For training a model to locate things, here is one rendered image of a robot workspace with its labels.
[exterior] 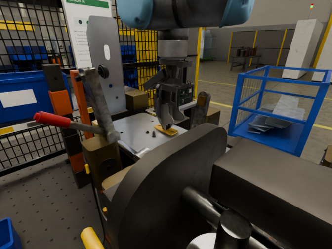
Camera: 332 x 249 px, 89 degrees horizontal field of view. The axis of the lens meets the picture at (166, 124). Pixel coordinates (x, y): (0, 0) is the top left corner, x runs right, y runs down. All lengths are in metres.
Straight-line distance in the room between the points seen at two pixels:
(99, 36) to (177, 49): 0.33
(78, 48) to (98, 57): 0.28
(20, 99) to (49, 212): 0.41
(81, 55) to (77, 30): 0.10
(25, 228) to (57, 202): 0.11
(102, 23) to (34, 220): 0.72
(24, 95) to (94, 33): 0.30
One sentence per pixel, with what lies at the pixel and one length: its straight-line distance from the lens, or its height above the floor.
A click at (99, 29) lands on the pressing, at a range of 0.69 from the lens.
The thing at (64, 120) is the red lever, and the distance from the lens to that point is 0.37.
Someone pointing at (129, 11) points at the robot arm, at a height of 1.31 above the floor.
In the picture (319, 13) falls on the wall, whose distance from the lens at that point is 14.38.
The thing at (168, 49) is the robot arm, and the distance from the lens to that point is 0.44.
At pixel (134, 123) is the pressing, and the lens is 0.62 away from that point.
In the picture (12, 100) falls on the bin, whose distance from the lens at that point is 0.73.
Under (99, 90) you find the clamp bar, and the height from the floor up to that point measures 1.17.
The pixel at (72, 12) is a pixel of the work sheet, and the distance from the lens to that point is 0.96.
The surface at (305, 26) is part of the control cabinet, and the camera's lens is 8.11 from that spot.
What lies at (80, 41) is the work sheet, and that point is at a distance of 0.95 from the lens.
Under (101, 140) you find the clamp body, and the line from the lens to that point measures 0.43.
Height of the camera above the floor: 1.26
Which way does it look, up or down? 25 degrees down
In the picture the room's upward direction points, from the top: straight up
